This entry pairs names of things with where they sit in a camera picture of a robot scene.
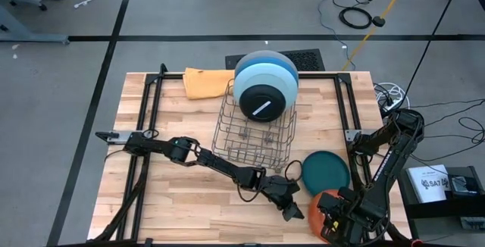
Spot grey wire dish rack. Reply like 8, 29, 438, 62
211, 78, 299, 173

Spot black floor vent grate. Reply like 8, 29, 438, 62
225, 48, 327, 72

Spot yellow-orange folded towel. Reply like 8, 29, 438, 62
183, 67, 236, 101

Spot black side cart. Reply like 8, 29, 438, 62
396, 165, 485, 240

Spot black coiled cable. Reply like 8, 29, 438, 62
338, 6, 374, 30

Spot orange plate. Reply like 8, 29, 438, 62
307, 189, 343, 245

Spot small black device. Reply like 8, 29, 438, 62
449, 177, 481, 195

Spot white coiled cable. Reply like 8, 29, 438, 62
373, 82, 411, 112

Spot yellow strap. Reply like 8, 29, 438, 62
342, 0, 414, 72

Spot dark green plate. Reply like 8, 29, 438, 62
301, 150, 352, 198

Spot large light blue plate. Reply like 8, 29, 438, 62
232, 64, 299, 111

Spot black plate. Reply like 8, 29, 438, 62
238, 83, 287, 124

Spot desk with grey legs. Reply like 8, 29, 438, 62
0, 4, 71, 46

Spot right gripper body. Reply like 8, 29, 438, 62
336, 188, 386, 244

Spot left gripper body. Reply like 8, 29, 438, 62
259, 177, 301, 205

